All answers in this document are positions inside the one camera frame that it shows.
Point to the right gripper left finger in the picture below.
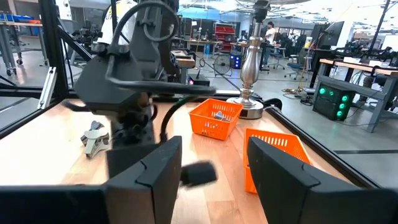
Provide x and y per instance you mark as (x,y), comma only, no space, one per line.
(149,193)

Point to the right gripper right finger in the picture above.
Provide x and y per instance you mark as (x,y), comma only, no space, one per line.
(295,193)

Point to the beige staple remover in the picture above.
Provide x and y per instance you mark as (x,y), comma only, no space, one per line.
(94,141)

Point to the grey-blue staple remover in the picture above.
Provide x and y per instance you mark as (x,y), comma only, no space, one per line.
(221,115)

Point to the orange plastic basket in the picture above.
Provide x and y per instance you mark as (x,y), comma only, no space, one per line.
(295,146)
(208,127)

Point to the wooden workbench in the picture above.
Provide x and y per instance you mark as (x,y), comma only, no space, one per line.
(186,62)

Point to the computer tower with green lights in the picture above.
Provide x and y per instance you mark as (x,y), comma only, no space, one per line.
(332,102)

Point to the black floor fan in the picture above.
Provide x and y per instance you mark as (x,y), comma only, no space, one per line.
(222,64)

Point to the black computer with blue lights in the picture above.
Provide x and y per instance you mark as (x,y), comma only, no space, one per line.
(235,61)

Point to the silver metal lamp stand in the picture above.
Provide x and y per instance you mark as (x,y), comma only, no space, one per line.
(250,68)

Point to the red shelf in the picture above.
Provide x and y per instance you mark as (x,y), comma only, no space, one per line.
(224,34)

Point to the metal-legged workbench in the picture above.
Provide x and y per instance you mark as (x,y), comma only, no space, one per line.
(351,65)

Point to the grey rolling table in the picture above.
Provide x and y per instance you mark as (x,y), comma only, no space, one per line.
(18,24)

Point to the black computer monitor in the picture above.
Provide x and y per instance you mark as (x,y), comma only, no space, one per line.
(331,34)

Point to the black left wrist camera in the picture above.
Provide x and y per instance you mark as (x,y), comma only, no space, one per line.
(109,87)

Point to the silver metal bracket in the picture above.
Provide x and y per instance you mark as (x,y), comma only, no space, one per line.
(47,87)

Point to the black aluminium rig frame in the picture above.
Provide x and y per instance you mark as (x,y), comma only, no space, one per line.
(53,46)

